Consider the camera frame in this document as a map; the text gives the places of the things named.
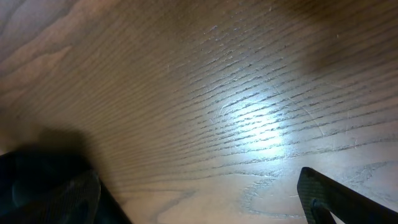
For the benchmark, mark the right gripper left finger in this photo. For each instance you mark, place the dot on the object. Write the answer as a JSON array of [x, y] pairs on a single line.
[[74, 202]]

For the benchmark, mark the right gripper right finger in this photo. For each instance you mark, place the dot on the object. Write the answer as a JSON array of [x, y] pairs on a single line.
[[322, 198]]

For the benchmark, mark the black t-shirt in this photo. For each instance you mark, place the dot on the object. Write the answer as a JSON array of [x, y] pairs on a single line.
[[27, 176]]

